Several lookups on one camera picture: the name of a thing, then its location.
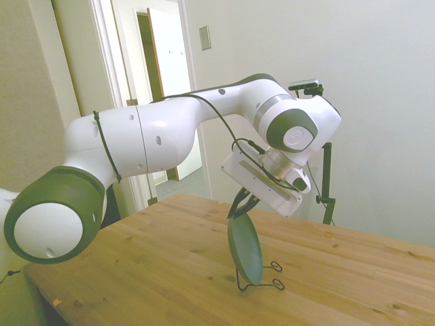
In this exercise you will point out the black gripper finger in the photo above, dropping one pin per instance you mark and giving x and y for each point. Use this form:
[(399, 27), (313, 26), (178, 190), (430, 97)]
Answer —
[(235, 205), (252, 203)]

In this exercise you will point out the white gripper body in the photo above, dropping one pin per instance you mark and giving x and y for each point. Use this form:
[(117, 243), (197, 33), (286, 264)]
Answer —
[(244, 176)]

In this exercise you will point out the teal round plate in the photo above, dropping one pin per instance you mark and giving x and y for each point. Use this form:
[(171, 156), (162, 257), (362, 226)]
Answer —
[(244, 248)]

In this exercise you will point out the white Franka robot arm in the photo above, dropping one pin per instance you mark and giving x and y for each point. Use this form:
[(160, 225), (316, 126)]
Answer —
[(163, 136)]

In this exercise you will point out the white door with wood edge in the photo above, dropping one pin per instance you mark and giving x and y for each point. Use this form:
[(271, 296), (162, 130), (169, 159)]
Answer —
[(170, 68)]

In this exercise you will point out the beige partition panel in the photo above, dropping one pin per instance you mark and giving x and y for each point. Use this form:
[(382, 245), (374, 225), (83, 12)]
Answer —
[(30, 68)]

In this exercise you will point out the dark green camera stand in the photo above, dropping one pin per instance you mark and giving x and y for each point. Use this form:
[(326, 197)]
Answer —
[(327, 176)]

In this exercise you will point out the grey camera on stand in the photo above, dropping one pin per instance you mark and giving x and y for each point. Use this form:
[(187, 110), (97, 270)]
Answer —
[(304, 84)]

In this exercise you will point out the grey wall switch plate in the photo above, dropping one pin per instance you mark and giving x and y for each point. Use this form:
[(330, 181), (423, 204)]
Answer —
[(205, 38)]

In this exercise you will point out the white door frame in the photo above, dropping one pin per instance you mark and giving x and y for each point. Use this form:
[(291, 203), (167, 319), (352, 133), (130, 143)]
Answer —
[(105, 51)]

